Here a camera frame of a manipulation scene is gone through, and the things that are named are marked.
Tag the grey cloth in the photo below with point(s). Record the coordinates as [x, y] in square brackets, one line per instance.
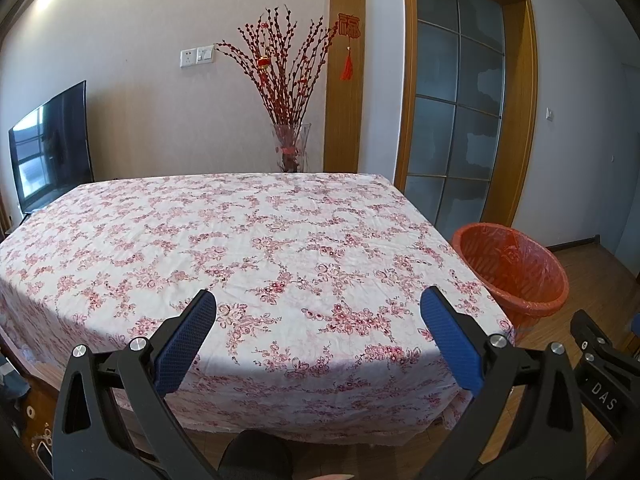
[12, 380]

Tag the frosted glass door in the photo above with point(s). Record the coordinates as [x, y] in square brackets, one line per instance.
[455, 110]

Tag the person's dark trouser leg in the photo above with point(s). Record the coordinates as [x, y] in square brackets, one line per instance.
[257, 455]

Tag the floral tablecloth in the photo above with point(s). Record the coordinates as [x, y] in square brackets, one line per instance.
[225, 240]

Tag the small red lantern ornament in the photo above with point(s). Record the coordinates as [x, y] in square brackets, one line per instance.
[264, 62]

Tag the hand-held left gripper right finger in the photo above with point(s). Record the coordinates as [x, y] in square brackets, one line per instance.
[447, 332]

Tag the wooden door frame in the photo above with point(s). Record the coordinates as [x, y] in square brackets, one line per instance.
[520, 110]

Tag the white double wall switch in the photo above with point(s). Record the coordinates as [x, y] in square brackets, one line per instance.
[205, 54]

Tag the orange plastic waste basket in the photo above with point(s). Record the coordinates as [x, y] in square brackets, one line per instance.
[510, 275]

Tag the black flat television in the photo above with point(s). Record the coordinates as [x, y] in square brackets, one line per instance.
[52, 152]

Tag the glass vase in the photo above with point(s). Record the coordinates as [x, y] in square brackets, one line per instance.
[291, 152]

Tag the red tassel wall ornament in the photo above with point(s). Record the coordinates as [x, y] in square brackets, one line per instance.
[348, 27]

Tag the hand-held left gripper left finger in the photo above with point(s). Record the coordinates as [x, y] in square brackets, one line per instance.
[192, 330]

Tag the white wall outlet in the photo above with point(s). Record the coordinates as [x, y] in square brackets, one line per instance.
[188, 58]

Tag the wooden wall panel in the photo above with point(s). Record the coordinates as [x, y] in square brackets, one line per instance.
[345, 100]

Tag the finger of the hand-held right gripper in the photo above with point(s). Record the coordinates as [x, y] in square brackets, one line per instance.
[590, 332]

